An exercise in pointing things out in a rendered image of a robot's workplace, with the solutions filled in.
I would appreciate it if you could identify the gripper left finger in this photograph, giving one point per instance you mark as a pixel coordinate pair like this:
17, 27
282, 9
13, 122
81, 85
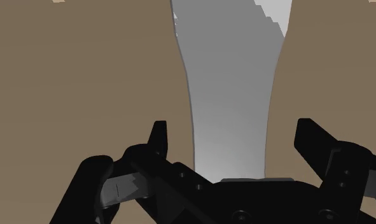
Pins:
150, 173

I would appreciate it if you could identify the grey curved flat thing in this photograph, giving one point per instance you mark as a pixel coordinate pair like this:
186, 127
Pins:
229, 93

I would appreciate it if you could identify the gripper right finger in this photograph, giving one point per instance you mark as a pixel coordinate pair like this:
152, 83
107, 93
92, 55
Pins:
346, 167

